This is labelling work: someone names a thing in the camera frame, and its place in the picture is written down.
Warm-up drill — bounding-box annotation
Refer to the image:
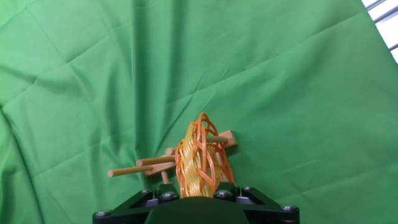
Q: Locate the wooden dish rack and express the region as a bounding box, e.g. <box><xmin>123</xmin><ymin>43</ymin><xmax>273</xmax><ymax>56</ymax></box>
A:
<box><xmin>107</xmin><ymin>129</ymin><xmax>238</xmax><ymax>185</ymax></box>

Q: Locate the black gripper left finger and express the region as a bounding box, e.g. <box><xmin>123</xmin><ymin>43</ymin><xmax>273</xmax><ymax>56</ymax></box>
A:
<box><xmin>92</xmin><ymin>182</ymin><xmax>181</xmax><ymax>224</ymax></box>

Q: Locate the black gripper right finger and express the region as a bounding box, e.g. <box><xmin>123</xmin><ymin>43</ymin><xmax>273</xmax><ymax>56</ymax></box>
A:
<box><xmin>214</xmin><ymin>182</ymin><xmax>300</xmax><ymax>224</ymax></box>

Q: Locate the orange woven plastic dish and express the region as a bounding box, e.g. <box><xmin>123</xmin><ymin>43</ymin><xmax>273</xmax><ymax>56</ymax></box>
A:
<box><xmin>174</xmin><ymin>112</ymin><xmax>236</xmax><ymax>199</ymax></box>

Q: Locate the green cloth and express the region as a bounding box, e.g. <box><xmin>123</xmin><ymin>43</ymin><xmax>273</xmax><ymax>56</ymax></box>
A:
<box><xmin>0</xmin><ymin>0</ymin><xmax>398</xmax><ymax>224</ymax></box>

